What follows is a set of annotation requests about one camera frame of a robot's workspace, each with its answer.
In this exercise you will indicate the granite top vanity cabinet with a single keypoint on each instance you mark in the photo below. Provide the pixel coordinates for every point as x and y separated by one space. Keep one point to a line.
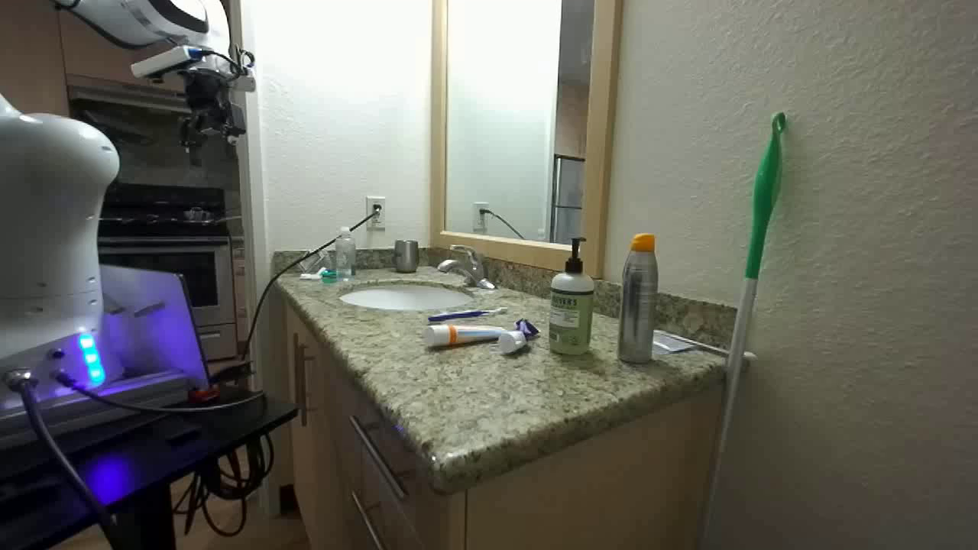
611 477

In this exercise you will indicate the blue toothbrush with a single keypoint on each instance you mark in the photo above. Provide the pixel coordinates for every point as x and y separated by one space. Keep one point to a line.
455 316

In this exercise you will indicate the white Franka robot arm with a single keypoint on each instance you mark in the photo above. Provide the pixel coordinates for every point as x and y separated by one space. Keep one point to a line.
49 204

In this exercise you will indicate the chrome faucet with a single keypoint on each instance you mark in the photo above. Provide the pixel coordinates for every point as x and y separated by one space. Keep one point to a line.
469 268

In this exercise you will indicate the white wall outlet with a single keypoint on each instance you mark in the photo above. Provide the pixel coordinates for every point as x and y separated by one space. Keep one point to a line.
377 211

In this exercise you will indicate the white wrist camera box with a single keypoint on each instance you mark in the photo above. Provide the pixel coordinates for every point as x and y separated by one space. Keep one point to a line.
168 63

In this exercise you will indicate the white toothpaste tube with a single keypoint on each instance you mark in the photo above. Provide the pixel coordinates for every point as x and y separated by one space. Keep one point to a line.
469 333

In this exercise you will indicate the small teal item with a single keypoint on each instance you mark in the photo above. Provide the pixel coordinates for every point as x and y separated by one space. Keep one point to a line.
327 276

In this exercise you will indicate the flat white blue packet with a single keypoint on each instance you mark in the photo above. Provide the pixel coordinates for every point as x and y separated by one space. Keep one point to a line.
675 345

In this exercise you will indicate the dark range hood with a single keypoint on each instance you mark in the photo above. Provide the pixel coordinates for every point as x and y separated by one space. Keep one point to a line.
143 132

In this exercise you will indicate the open grey laptop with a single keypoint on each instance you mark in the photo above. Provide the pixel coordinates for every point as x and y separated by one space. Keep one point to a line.
154 322

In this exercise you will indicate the wooden framed wall mirror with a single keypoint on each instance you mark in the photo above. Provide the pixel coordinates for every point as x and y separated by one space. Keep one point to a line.
506 111

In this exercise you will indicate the silver spray can orange cap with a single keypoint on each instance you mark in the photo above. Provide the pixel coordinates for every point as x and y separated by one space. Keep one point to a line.
638 306

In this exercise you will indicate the blue white razor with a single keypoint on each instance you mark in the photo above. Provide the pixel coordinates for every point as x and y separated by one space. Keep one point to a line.
519 337

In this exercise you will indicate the green label soap pump bottle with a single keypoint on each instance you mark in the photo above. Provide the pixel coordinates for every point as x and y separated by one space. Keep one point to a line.
573 311

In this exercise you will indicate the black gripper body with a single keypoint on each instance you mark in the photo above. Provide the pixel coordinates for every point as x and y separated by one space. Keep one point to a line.
211 97

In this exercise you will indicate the white oval sink basin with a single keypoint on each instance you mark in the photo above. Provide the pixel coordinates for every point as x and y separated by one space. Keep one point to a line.
404 298

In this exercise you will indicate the black robot table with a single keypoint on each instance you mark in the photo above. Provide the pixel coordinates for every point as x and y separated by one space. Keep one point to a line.
154 459

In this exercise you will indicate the small metal cup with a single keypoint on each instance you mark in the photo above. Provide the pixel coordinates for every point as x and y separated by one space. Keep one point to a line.
409 255

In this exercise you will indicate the small red device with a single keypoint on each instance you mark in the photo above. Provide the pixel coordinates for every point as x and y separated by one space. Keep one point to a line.
211 392

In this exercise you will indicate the small clear plastic bottle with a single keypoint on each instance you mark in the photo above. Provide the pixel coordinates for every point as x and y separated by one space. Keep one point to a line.
347 257

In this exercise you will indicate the stainless steel oven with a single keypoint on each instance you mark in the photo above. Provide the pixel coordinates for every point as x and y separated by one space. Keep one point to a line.
171 263

